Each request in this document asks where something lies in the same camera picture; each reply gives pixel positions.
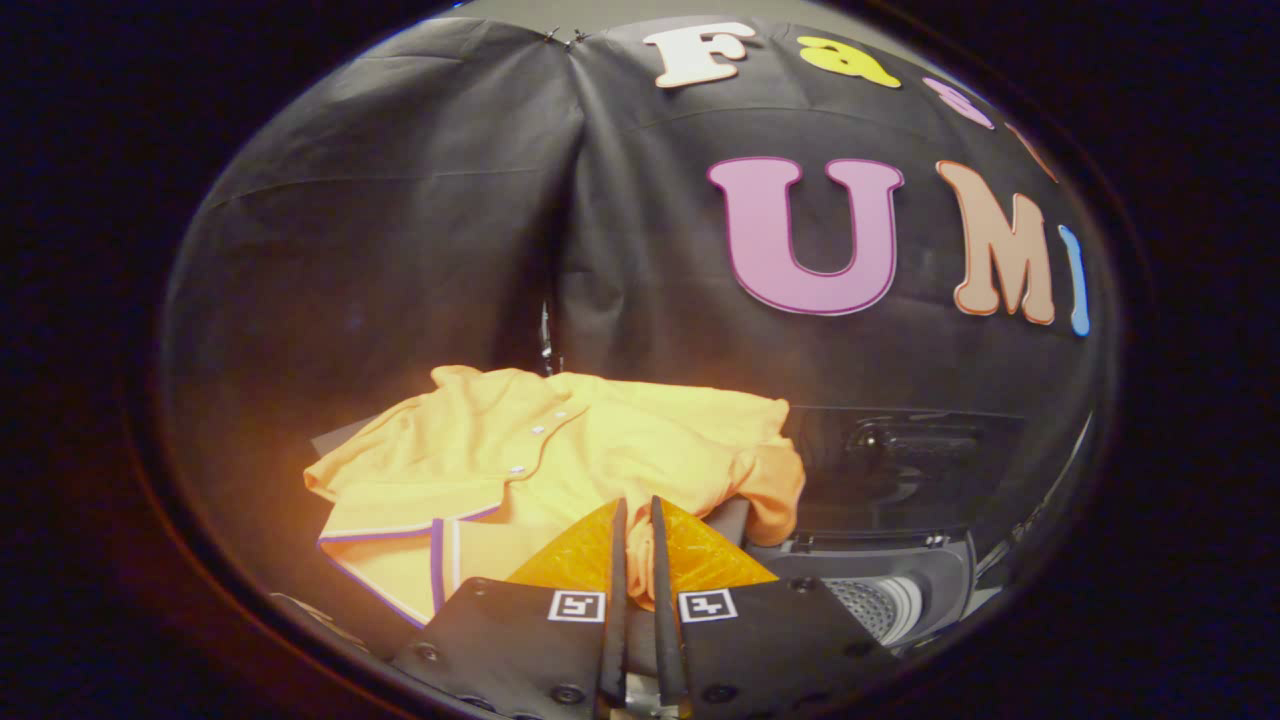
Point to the backdrop stand pole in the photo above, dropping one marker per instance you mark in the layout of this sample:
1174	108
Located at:
548	340

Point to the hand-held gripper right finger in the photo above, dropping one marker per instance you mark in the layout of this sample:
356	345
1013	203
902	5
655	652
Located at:
665	620

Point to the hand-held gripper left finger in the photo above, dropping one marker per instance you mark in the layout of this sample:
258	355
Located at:
614	600

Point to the black backdrop cloth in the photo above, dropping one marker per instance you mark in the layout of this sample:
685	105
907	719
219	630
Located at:
450	250

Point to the orange shirt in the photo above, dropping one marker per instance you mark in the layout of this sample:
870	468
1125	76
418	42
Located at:
600	440

